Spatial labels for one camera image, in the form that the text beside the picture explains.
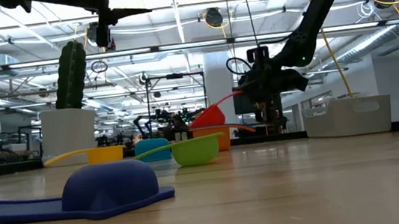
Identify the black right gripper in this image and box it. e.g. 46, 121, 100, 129
237, 62, 311, 104

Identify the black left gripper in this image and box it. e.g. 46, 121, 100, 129
91, 0, 161, 49

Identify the red measuring cup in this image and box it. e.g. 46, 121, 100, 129
185, 89, 248, 130

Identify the orange measuring cup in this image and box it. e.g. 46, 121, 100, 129
190, 120, 259, 155

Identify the green measuring cup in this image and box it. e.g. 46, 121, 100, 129
131, 131, 228, 173

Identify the light blue measuring cup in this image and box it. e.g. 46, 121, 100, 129
133, 136, 173, 164

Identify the yellow measuring cup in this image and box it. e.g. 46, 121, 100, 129
42, 144, 127, 170

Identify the navy blue measuring cup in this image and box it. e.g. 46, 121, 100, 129
0, 154, 177, 224

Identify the grey plastic basket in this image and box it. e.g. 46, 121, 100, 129
299, 92, 395, 142

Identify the white building column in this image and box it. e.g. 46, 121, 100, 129
201, 49, 240, 127

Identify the long ceiling light bar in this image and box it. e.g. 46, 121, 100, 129
0, 18, 399, 72

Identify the background robot workstation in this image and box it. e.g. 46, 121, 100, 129
132, 103, 210, 148

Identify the green cactus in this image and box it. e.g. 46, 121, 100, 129
48, 38, 94, 112

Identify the white hexagonal plant pot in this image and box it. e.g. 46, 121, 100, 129
36, 104, 101, 169

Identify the black gantry frame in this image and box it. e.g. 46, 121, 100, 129
144, 69, 211, 133

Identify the thin black hanging cable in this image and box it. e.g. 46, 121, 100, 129
225, 0, 240, 86

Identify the yellow hanging cable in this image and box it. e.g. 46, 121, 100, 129
300, 0, 354, 103

